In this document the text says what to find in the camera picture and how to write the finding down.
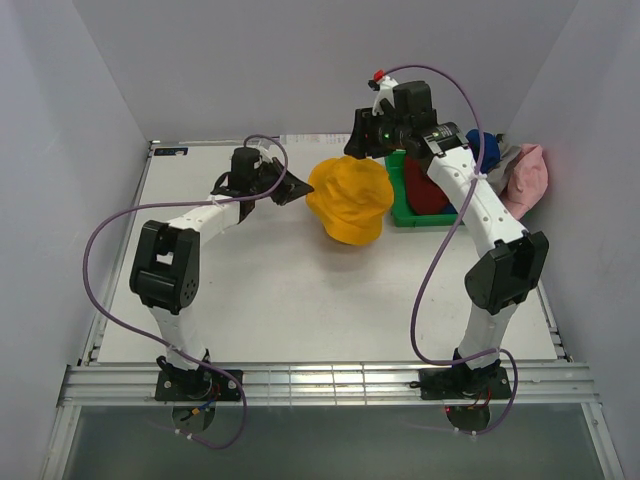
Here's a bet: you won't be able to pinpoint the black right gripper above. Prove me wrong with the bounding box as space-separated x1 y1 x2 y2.
342 107 409 161

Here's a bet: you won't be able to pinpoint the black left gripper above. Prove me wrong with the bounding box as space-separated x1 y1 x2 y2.
250 158 313 207

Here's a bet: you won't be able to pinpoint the yellow bucket hat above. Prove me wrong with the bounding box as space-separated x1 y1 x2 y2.
306 156 394 246

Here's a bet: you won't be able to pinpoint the dark red bucket hat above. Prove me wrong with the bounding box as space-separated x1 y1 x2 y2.
403 156 449 216

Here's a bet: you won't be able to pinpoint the blue bucket hat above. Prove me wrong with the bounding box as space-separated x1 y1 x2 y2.
442 129 502 216

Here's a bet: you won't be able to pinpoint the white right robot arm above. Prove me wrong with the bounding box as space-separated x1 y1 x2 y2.
344 73 549 398

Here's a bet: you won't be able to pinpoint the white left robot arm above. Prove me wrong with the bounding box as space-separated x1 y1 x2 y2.
129 146 314 400

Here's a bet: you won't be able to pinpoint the paper sheets at back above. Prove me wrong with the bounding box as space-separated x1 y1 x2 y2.
279 133 351 145

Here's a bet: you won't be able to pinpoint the green plastic tray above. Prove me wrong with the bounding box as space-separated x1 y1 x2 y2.
385 151 457 228

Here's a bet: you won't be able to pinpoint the grey bucket hat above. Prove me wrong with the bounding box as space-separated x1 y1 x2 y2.
487 142 522 195

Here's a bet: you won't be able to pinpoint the pink bucket hat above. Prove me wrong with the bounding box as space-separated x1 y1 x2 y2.
500 144 549 220

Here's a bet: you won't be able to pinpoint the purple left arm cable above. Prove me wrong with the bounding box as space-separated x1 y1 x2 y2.
84 133 289 450

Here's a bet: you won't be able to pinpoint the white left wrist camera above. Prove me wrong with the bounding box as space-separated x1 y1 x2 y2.
243 138 275 170

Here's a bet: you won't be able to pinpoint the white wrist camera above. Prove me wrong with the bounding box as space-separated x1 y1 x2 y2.
243 138 275 170
368 70 399 116

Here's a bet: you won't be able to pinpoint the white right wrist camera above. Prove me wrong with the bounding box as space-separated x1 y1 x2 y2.
368 70 399 116

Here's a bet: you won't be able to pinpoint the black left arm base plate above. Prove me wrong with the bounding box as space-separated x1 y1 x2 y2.
153 372 241 403

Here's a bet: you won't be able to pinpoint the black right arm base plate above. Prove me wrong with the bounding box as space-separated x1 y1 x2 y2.
409 365 512 400

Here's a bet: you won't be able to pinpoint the aluminium front rail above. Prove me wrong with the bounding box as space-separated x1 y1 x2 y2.
58 361 599 407

